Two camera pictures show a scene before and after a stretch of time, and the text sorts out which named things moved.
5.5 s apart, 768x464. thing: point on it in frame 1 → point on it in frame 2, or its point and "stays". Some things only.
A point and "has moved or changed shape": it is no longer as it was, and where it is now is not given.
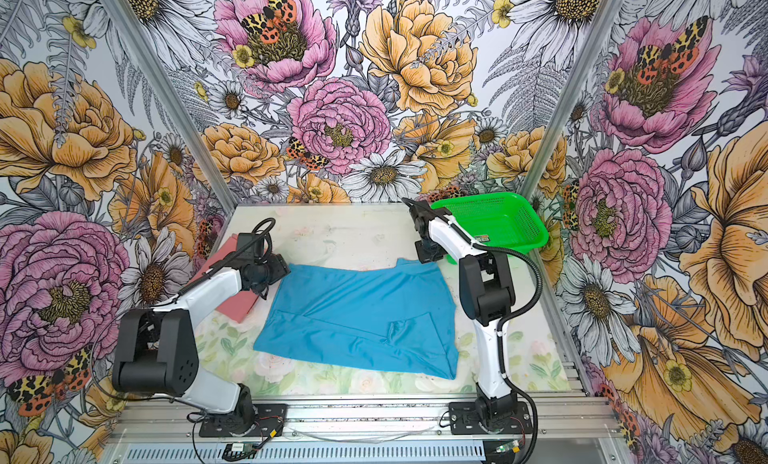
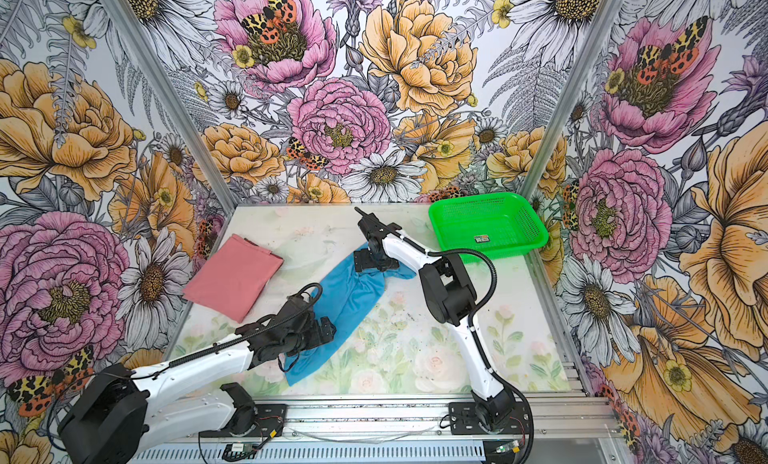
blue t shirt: (396, 317) has moved or changed shape
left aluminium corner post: (165, 91) stays
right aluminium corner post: (574, 88) stays
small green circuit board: (513, 446) stays
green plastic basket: (500, 220) stays
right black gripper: (424, 257) → (361, 260)
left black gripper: (280, 270) → (315, 339)
